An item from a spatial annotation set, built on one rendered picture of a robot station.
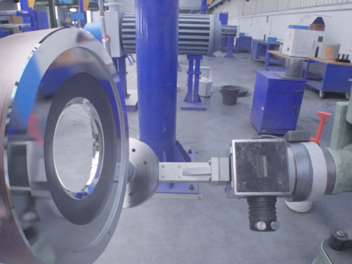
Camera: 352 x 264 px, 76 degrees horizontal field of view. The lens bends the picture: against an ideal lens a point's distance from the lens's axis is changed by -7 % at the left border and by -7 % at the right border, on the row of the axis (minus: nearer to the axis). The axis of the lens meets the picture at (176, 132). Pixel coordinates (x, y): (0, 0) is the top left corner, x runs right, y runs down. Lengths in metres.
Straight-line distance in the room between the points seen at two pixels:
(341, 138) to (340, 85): 5.12
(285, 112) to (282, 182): 2.66
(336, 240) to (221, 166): 0.93
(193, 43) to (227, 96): 1.13
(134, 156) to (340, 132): 0.58
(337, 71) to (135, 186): 5.37
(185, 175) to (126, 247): 1.10
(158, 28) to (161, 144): 0.89
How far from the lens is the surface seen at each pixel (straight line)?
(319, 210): 2.23
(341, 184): 0.71
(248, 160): 0.57
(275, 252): 1.77
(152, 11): 1.79
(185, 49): 3.80
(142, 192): 0.67
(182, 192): 2.02
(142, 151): 0.69
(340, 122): 0.77
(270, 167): 0.58
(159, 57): 1.80
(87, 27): 4.15
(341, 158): 0.71
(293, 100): 3.20
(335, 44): 5.99
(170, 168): 0.66
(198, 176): 0.65
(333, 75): 5.75
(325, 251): 1.44
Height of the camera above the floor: 1.29
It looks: 24 degrees down
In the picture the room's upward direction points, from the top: 1 degrees clockwise
